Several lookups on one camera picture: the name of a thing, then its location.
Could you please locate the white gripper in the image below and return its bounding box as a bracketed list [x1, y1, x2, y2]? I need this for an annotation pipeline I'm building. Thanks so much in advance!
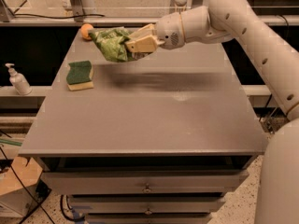
[125, 12, 185, 53]

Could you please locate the green jalapeno chip bag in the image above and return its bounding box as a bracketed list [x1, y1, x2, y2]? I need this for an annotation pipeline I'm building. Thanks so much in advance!
[88, 27, 148, 63]

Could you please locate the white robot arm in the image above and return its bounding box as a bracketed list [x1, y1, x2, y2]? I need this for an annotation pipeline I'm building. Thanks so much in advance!
[125, 0, 299, 224]

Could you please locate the green and yellow sponge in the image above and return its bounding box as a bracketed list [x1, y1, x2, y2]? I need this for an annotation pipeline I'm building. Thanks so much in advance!
[66, 61, 93, 91]

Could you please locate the orange fruit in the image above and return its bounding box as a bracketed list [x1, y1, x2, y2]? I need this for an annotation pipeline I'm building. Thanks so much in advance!
[80, 23, 93, 40]

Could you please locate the grey drawer cabinet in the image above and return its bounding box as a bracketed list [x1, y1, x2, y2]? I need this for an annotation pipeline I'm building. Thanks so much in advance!
[18, 26, 273, 224]

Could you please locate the white pump bottle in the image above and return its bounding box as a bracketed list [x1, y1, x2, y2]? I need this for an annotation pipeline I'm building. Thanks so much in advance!
[6, 63, 32, 95]

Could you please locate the top grey drawer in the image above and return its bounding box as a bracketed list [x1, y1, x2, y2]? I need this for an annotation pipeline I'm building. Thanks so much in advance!
[42, 170, 249, 195]

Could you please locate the grey drawer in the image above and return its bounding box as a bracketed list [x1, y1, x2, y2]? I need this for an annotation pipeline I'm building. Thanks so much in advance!
[86, 213, 212, 224]
[69, 195, 225, 215]
[42, 170, 249, 195]

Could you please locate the middle grey drawer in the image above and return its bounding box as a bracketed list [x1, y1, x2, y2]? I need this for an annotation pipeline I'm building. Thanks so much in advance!
[69, 195, 225, 215]

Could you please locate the green stick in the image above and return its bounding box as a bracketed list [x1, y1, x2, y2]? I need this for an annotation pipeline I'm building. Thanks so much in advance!
[0, 138, 22, 147]

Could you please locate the bottom grey drawer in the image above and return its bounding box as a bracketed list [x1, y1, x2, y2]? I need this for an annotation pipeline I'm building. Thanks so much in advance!
[86, 213, 212, 224]

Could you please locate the cardboard box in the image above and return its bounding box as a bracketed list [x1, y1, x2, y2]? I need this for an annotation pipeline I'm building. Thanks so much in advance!
[0, 157, 42, 217]

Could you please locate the left metal bracket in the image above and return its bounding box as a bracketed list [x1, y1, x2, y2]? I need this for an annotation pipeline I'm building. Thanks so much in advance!
[70, 0, 84, 22]

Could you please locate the black cable on ledge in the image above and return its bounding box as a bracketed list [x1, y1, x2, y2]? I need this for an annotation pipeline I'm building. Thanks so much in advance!
[13, 13, 107, 20]

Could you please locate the black floor cable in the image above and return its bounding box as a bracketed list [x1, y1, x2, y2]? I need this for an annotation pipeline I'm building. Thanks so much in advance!
[0, 147, 57, 224]

